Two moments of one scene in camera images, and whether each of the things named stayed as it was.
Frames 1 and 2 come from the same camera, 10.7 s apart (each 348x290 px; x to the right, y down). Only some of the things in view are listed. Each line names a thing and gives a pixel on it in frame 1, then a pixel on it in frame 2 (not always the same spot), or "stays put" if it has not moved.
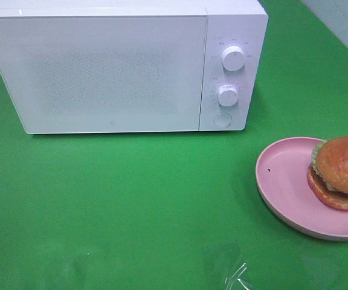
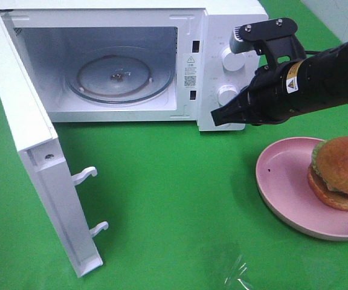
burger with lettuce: (338, 173) stays put
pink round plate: (282, 176) stays put
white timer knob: (228, 95) stays put
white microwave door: (101, 74) → (38, 147)
